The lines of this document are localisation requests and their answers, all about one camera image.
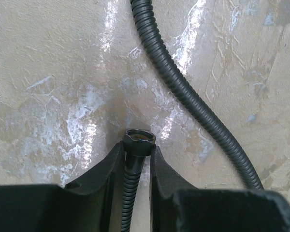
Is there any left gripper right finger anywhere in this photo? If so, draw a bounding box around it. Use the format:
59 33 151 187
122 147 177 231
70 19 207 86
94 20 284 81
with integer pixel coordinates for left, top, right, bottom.
150 146 290 232

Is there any black shower hose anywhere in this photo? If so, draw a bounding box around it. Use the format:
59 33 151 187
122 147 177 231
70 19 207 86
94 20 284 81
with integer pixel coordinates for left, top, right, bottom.
120 0 264 232

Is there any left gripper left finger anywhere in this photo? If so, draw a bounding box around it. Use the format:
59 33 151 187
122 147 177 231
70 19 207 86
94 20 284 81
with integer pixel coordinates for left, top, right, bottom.
0 142 125 232

